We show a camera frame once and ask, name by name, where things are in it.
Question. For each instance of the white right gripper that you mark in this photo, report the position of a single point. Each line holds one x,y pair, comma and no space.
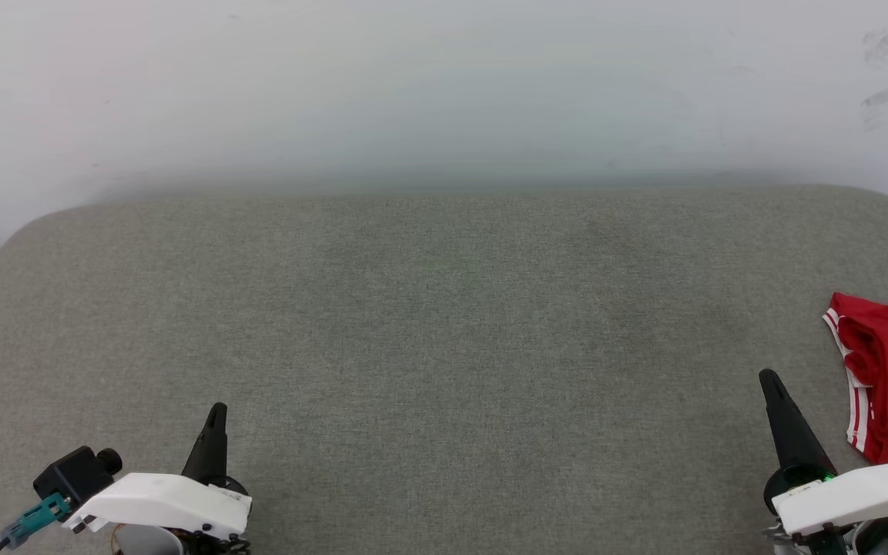
852,497

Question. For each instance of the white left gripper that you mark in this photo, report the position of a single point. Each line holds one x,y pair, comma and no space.
159,501

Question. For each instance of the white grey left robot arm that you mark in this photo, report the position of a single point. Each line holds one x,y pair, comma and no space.
147,541

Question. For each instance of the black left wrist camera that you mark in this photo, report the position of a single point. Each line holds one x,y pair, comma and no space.
74,482

